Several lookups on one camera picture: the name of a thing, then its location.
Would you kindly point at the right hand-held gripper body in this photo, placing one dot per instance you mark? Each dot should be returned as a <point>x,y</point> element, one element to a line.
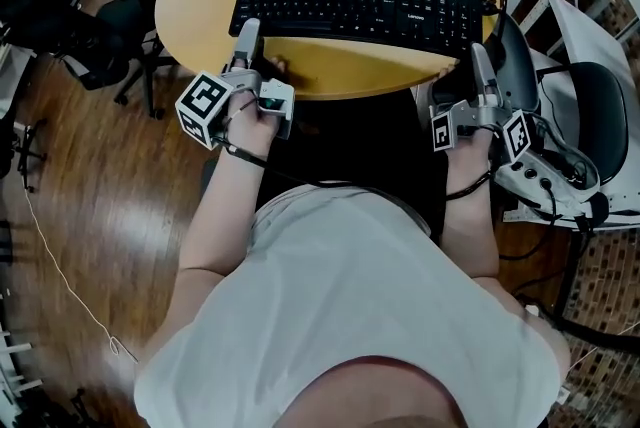
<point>472,115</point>

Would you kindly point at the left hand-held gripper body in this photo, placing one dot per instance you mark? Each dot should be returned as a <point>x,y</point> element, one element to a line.
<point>204,108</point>

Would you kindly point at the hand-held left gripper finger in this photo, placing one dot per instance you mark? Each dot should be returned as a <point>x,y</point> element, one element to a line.
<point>248,41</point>

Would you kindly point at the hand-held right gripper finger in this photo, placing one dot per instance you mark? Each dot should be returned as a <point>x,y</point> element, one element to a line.
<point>483,71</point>

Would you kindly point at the black keyboard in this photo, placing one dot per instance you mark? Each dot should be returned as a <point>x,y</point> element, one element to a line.
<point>320,6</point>

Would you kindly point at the person's left forearm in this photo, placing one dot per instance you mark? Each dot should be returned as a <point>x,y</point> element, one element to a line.
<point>220,216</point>

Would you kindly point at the person's right forearm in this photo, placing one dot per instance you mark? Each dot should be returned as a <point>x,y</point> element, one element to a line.
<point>467,231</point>

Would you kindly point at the person's right hand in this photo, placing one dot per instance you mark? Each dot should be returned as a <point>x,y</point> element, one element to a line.
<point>470,158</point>

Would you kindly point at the person's left hand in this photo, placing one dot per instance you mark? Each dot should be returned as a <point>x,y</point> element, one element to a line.
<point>250,128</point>

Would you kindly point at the grey device with buttons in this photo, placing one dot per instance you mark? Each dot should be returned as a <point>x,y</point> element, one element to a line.
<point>545,181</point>

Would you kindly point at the black trousers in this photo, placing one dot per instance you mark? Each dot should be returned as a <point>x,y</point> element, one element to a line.
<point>370,141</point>

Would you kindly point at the black office chair with armrests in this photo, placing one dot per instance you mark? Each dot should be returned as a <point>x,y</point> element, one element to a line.
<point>122,31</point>

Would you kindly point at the black round-seat chair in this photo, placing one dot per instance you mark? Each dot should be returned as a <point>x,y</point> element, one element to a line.
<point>597,116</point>

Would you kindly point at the white t-shirt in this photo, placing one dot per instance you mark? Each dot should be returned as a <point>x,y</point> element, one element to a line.
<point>350,296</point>

